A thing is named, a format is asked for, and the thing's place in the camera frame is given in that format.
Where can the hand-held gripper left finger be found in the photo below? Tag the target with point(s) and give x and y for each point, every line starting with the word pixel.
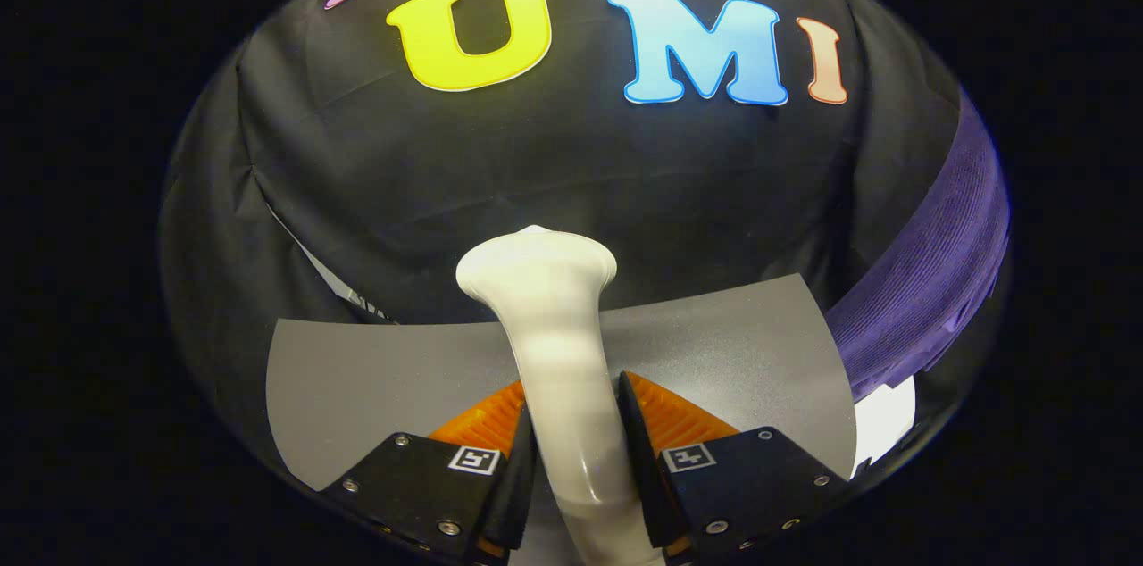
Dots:
pixel 518 486

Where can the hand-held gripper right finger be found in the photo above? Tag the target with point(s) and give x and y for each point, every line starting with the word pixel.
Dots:
pixel 638 477

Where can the white garment steamer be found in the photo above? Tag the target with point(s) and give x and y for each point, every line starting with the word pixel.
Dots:
pixel 558 352

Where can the grey drawer cabinet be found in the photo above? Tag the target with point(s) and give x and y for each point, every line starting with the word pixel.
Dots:
pixel 375 378

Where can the white mannequin torso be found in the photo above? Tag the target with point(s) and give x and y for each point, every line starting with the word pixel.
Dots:
pixel 884 419

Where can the black backdrop cloth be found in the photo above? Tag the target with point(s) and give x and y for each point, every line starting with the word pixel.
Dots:
pixel 536 164

